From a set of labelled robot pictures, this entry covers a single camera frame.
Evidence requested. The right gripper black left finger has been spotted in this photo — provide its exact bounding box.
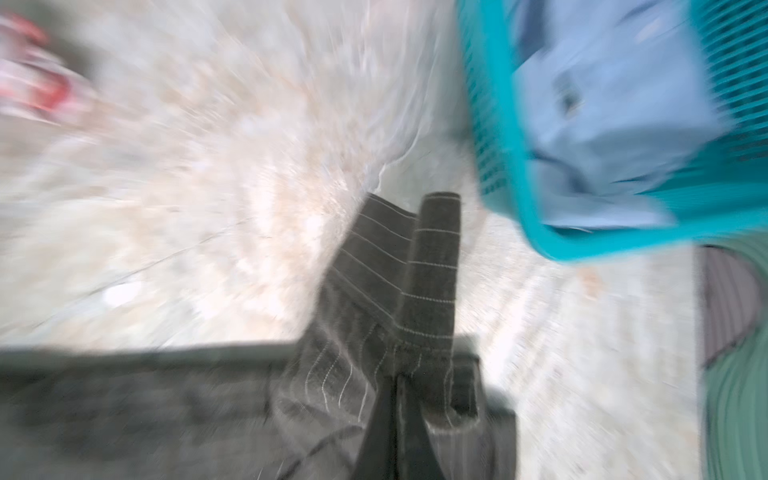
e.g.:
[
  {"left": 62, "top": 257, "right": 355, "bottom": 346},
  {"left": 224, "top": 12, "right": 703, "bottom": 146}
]
[{"left": 350, "top": 377, "right": 397, "bottom": 480}]

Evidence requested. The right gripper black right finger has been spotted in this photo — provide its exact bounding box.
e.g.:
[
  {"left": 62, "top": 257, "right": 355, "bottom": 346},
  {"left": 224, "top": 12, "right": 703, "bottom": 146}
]
[{"left": 395, "top": 376, "right": 445, "bottom": 480}]

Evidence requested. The dark grey pinstriped shirt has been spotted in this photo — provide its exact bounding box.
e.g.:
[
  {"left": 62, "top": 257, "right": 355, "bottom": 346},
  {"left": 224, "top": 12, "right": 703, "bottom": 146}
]
[{"left": 1, "top": 192, "right": 517, "bottom": 479}]

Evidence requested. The teal plastic basket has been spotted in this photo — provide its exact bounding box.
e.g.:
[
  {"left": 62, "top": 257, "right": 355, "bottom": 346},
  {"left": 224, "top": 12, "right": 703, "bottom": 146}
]
[{"left": 457, "top": 1, "right": 767, "bottom": 262}]

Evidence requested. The light blue shirt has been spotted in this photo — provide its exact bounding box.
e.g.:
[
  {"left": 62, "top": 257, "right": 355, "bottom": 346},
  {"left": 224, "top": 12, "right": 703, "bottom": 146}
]
[{"left": 505, "top": 1, "right": 732, "bottom": 231}]

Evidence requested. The small pink figurine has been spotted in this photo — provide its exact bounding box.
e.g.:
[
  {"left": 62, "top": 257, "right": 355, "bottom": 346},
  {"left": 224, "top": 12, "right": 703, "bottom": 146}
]
[{"left": 1, "top": 14, "right": 95, "bottom": 125}]

